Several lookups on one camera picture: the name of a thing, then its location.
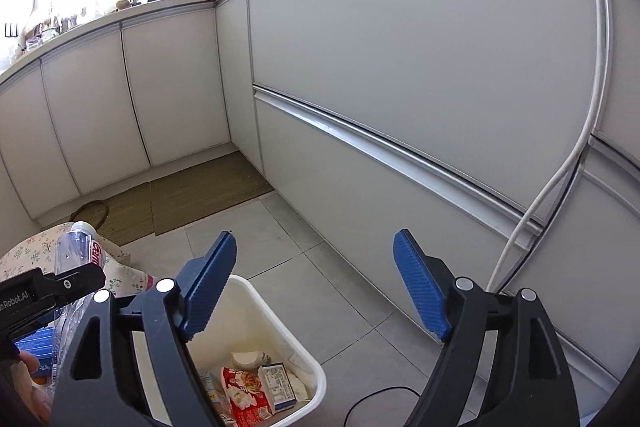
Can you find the white plastic trash bin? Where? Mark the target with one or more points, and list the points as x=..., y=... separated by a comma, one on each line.
x=242, y=322

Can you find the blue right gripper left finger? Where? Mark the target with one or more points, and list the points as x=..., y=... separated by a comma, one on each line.
x=201, y=283

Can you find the small white printed carton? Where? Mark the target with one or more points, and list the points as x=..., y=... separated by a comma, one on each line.
x=277, y=387

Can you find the right hand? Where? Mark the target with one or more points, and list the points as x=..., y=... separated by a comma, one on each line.
x=33, y=395

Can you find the red food wrapper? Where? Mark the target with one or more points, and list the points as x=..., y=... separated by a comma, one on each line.
x=248, y=402

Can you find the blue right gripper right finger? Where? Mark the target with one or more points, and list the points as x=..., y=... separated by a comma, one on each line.
x=427, y=280

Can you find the white kitchen cabinets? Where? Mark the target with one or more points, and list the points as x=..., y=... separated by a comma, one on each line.
x=503, y=133

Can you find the clear plastic bottle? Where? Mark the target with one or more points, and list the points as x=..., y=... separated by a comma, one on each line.
x=76, y=247

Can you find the brown floor mat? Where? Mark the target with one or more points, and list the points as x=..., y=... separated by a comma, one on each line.
x=171, y=202

